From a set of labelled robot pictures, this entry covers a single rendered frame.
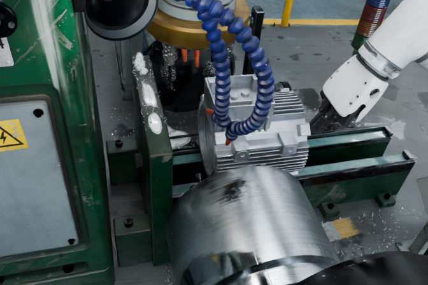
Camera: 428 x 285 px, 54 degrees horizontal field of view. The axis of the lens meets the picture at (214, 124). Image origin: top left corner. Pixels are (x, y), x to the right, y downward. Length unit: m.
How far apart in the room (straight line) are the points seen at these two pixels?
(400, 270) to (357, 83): 0.52
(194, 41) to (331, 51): 1.14
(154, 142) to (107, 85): 0.73
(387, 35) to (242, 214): 0.42
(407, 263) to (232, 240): 0.28
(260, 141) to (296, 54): 0.85
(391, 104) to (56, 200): 1.16
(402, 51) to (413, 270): 0.51
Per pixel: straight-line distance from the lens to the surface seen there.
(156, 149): 0.71
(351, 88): 0.84
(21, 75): 0.55
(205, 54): 1.03
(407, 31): 0.81
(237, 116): 0.82
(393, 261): 0.37
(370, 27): 1.28
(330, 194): 1.10
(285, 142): 0.85
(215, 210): 0.62
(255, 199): 0.63
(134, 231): 0.88
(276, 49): 1.67
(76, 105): 0.58
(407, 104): 1.58
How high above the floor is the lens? 1.65
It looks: 42 degrees down
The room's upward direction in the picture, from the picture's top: 6 degrees clockwise
